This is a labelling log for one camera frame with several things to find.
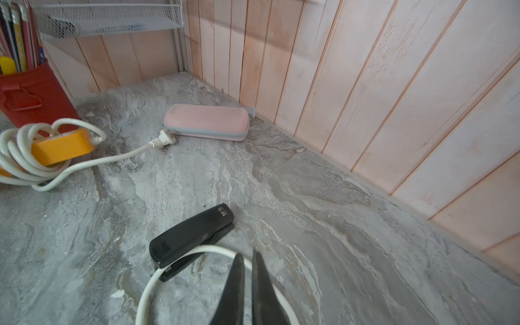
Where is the white cord of front strip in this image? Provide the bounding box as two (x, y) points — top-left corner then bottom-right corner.
(135, 244), (301, 325)

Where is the yellow power strip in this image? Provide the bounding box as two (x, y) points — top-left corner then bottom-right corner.
(1, 128), (96, 177)

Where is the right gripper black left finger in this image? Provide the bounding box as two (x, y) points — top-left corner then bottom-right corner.
(210, 253), (245, 325)

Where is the black remote control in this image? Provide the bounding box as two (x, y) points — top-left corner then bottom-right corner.
(149, 203), (234, 282)

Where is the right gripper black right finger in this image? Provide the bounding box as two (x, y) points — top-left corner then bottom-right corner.
(252, 249), (290, 325)

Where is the red pencil cup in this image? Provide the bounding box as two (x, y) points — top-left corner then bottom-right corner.
(0, 0), (81, 133)

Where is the white cord of yellow strip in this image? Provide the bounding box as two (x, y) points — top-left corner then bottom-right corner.
(0, 117), (177, 192)

